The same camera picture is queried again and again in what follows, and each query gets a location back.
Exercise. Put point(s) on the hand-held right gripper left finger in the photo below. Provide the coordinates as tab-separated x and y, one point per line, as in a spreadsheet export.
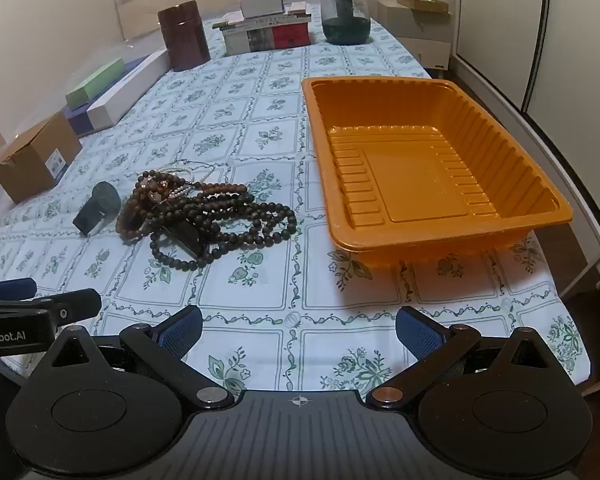
180	334

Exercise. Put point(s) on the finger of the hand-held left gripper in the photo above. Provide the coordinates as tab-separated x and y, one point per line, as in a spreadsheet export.
10	289
75	305

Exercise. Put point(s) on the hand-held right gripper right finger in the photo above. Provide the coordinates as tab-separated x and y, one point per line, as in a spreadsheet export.
420	334

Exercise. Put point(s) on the black wristband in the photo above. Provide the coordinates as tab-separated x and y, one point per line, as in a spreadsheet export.
102	197

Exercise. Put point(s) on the rose gold wristwatch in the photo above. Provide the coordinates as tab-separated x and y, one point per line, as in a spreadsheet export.
153	191

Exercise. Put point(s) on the orange plastic tray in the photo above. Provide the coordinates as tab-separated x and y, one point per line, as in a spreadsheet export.
405	185

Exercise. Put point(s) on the brown cardboard box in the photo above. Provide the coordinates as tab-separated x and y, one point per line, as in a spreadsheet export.
30	160

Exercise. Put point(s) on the purple box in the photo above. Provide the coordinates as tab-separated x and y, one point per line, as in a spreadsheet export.
77	120

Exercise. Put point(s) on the long white box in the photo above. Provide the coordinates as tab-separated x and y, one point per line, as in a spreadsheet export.
125	95

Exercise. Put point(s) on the light green box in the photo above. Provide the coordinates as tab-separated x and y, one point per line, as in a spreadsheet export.
92	85

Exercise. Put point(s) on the dark red cylindrical canister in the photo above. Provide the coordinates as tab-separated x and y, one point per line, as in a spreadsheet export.
185	40

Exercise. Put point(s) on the white nightstand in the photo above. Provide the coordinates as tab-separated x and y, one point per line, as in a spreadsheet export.
420	35

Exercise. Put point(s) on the white bed headboard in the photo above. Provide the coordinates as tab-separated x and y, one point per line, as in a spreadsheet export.
150	15

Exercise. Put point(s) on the grey and white book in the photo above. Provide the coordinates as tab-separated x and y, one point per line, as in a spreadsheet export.
247	40

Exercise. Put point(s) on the white and grey wardrobe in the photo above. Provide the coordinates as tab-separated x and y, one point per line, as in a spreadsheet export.
520	35

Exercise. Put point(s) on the red book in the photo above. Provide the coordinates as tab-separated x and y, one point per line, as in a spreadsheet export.
291	36

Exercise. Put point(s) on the stack of books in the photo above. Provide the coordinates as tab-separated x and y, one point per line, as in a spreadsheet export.
260	22

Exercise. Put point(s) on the dark green glass jar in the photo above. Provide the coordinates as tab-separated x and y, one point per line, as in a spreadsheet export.
345	20

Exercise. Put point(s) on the cardboard tray on nightstand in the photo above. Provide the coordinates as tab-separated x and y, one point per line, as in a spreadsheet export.
422	2

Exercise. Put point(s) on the white tissue box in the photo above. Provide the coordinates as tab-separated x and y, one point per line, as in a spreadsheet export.
261	4

